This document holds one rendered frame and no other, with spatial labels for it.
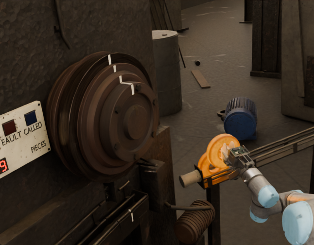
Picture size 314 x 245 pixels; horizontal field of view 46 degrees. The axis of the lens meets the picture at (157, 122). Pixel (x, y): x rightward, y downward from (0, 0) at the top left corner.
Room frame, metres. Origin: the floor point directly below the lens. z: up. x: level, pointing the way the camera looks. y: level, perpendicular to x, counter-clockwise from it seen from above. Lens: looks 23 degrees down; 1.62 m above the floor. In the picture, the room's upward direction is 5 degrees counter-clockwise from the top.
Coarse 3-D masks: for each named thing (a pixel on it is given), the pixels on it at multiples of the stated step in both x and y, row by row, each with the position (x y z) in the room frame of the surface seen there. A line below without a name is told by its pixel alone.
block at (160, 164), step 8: (152, 160) 1.48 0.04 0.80; (144, 168) 1.44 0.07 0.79; (152, 168) 1.42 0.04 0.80; (160, 168) 1.42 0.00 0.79; (144, 176) 1.44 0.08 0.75; (152, 176) 1.41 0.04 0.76; (160, 176) 1.42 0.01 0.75; (144, 184) 1.44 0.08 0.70; (152, 184) 1.42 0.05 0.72; (160, 184) 1.41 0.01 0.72; (152, 192) 1.42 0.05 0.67; (160, 192) 1.41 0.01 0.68; (168, 192) 1.46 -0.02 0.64; (152, 200) 1.42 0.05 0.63; (160, 200) 1.40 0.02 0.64; (168, 200) 1.45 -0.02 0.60; (152, 208) 1.43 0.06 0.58; (160, 208) 1.40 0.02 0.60
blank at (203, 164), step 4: (220, 152) 1.55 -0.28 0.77; (204, 156) 1.53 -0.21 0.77; (220, 156) 1.55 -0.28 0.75; (200, 160) 1.53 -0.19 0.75; (204, 160) 1.52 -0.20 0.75; (208, 160) 1.52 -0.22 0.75; (200, 164) 1.52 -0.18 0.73; (204, 164) 1.52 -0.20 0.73; (208, 164) 1.52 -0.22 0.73; (200, 168) 1.51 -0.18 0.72; (204, 168) 1.52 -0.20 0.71; (208, 168) 1.52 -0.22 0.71; (216, 168) 1.56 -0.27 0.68; (224, 168) 1.55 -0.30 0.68; (204, 172) 1.52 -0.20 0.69; (208, 172) 1.52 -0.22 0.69; (212, 172) 1.54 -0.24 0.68; (216, 172) 1.54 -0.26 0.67; (224, 172) 1.55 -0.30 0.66; (204, 176) 1.52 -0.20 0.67; (212, 176) 1.53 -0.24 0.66; (212, 180) 1.53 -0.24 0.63
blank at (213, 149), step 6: (216, 138) 1.45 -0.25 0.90; (222, 138) 1.45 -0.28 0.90; (228, 138) 1.46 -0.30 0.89; (234, 138) 1.47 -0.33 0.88; (210, 144) 1.45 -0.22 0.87; (216, 144) 1.44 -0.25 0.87; (222, 144) 1.45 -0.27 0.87; (228, 144) 1.46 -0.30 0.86; (234, 144) 1.46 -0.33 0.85; (210, 150) 1.43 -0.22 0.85; (216, 150) 1.44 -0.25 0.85; (210, 156) 1.42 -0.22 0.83; (216, 156) 1.43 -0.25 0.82; (210, 162) 1.43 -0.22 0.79; (216, 162) 1.43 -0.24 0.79; (222, 162) 1.44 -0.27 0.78; (222, 168) 1.44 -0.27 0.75
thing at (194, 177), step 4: (192, 172) 1.52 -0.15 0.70; (196, 172) 1.51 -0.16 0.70; (180, 176) 1.50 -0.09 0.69; (184, 176) 1.49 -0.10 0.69; (188, 176) 1.49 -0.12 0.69; (192, 176) 1.49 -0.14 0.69; (196, 176) 1.50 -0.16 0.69; (200, 176) 1.50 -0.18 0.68; (180, 180) 1.51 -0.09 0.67; (184, 180) 1.47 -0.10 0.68; (188, 180) 1.48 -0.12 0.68; (192, 180) 1.48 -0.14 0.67; (196, 180) 1.49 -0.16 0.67; (200, 180) 1.50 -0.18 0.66; (184, 184) 1.47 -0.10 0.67; (188, 184) 1.48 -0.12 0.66
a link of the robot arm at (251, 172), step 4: (252, 168) 1.26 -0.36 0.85; (256, 168) 1.27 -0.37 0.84; (244, 172) 1.26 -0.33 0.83; (248, 172) 1.25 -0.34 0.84; (252, 172) 1.24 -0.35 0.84; (256, 172) 1.24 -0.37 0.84; (260, 172) 1.25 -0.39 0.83; (244, 176) 1.25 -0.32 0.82; (248, 176) 1.23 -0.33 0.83; (252, 176) 1.22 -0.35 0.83; (244, 180) 1.24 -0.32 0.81; (248, 180) 1.22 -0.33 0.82
